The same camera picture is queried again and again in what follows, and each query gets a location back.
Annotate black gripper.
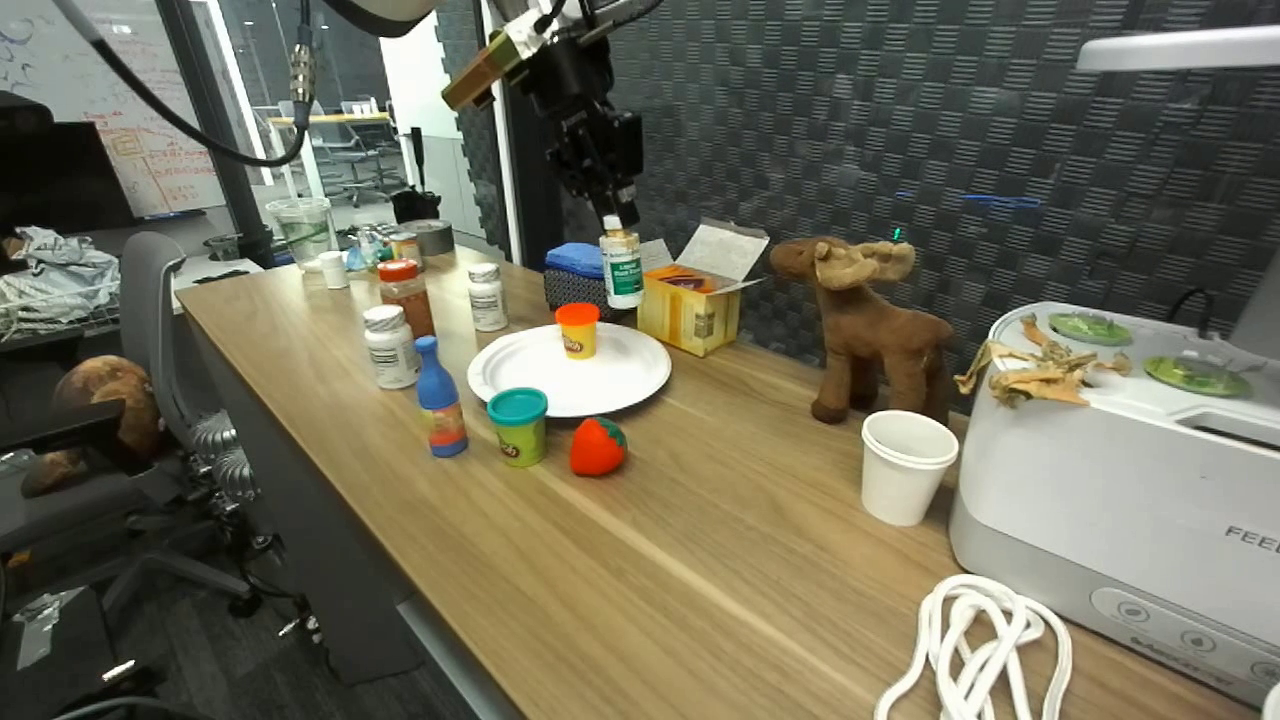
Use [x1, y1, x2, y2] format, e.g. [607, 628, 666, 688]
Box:
[522, 40, 645, 237]

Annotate small white green-label bottle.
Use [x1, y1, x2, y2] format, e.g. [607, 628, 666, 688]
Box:
[600, 216, 645, 314]

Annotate orange lid play-doh can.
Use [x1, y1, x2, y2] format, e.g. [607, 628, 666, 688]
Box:
[556, 302, 600, 360]

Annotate teal lid play-doh can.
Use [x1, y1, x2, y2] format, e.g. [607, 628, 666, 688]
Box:
[487, 387, 548, 468]

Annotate white pill bottle blue label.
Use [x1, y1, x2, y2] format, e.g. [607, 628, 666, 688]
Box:
[359, 306, 414, 387]

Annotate white round plate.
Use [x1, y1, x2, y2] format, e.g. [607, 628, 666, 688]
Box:
[466, 324, 670, 420]

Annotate red strawberry plush toy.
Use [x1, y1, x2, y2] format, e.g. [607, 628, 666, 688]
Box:
[569, 416, 628, 478]

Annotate blue toy bottle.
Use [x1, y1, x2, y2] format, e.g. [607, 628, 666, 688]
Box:
[414, 338, 466, 462]

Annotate brown moose plush toy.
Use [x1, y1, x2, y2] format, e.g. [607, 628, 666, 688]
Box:
[769, 237, 951, 423]

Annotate blue folded cloth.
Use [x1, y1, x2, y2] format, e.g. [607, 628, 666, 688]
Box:
[544, 242, 603, 281]

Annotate grey basket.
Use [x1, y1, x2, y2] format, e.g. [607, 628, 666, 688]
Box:
[544, 268, 607, 317]

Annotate yellow open cardboard box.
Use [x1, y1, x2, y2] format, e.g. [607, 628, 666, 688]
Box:
[636, 219, 769, 356]

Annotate orange lid spice jar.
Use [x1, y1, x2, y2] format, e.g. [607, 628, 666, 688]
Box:
[377, 261, 431, 338]

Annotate small white cup far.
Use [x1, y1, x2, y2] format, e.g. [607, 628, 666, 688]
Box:
[316, 251, 346, 294]

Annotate white paper cup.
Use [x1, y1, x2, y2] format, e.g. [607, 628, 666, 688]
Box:
[861, 408, 960, 527]

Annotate dried brown leaves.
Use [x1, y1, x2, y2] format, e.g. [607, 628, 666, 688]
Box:
[951, 317, 1132, 408]

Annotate black office chair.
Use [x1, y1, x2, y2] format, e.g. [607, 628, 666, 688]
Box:
[0, 224, 324, 646]

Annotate white appliance machine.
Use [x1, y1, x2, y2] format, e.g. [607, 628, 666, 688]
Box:
[951, 302, 1280, 705]

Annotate white coiled rope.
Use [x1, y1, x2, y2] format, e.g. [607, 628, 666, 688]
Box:
[873, 571, 1075, 720]

